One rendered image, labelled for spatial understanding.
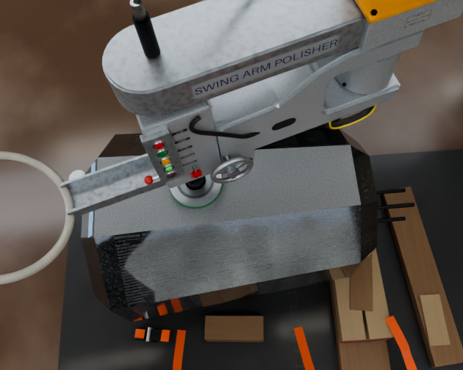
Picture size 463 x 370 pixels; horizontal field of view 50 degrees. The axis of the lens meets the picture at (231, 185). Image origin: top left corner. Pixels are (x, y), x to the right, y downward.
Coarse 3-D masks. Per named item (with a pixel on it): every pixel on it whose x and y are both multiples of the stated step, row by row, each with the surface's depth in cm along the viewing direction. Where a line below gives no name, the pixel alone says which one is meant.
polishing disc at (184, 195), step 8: (208, 176) 199; (216, 176) 199; (184, 184) 198; (208, 184) 198; (216, 184) 197; (176, 192) 197; (184, 192) 197; (192, 192) 197; (200, 192) 196; (208, 192) 196; (216, 192) 196; (184, 200) 196; (192, 200) 195; (200, 200) 195; (208, 200) 195
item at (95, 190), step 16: (128, 160) 177; (144, 160) 180; (80, 176) 175; (96, 176) 177; (112, 176) 180; (128, 176) 179; (144, 176) 179; (80, 192) 178; (96, 192) 177; (112, 192) 177; (128, 192) 173; (144, 192) 177; (80, 208) 171; (96, 208) 175
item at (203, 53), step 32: (224, 0) 129; (256, 0) 128; (288, 0) 127; (320, 0) 127; (352, 0) 126; (448, 0) 128; (128, 32) 127; (160, 32) 126; (192, 32) 125; (224, 32) 125; (256, 32) 124; (288, 32) 123; (320, 32) 124; (352, 32) 128; (384, 32) 130; (128, 64) 123; (160, 64) 122; (192, 64) 122; (224, 64) 121; (256, 64) 125; (288, 64) 130; (128, 96) 122; (160, 96) 122; (192, 96) 127
